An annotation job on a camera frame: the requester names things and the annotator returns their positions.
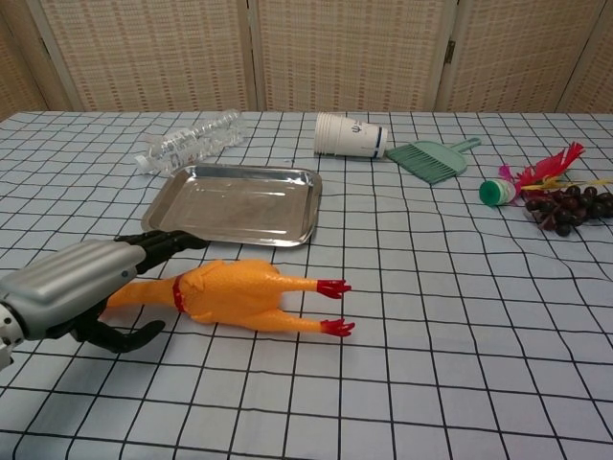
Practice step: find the clear plastic water bottle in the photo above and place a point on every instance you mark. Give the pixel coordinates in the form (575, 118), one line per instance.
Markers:
(191, 141)

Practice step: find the blue checked tablecloth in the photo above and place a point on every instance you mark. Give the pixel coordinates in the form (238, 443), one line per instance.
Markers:
(383, 359)

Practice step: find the stack of white paper cups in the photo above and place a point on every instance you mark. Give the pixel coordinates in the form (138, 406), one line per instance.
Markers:
(345, 136)

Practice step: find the stainless steel tray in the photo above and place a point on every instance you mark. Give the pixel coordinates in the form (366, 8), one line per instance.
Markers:
(239, 206)

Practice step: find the feather shuttlecock with green base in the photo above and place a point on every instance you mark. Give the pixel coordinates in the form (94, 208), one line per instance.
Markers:
(498, 192)

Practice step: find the woven folding screen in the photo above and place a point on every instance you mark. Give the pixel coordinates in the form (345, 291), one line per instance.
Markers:
(335, 52)

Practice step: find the bunch of dark grapes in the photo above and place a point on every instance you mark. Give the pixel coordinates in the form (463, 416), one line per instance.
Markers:
(565, 211)

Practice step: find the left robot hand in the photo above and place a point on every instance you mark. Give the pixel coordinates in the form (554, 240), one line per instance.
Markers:
(62, 282)

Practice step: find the small green hand brush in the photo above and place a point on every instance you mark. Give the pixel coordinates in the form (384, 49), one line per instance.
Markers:
(436, 165)

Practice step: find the yellow rubber chicken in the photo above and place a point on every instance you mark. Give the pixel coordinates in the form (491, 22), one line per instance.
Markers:
(230, 292)

